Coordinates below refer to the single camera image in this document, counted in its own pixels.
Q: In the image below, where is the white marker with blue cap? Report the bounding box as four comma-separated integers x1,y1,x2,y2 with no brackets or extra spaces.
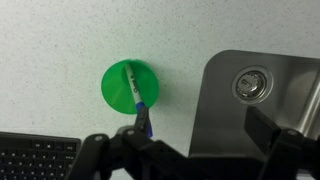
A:
124,63,154,138

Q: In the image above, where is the black computer keyboard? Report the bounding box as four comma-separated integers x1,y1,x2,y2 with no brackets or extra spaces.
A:
0,131,82,180

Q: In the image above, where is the metal sink drain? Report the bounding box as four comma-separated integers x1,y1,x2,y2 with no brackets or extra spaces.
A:
232,65,274,105

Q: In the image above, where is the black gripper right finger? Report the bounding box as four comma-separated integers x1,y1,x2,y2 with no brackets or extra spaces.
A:
244,105,320,180

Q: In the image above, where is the green plastic cup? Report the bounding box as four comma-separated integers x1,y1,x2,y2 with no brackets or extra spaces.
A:
100,58,160,115

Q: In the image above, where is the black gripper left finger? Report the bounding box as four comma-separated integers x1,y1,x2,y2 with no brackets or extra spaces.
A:
65,105,158,180

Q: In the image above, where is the chrome faucet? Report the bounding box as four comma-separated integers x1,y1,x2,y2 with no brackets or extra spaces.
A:
294,66,320,138

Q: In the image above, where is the stainless steel sink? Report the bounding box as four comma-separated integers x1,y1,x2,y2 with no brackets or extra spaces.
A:
188,49,320,159

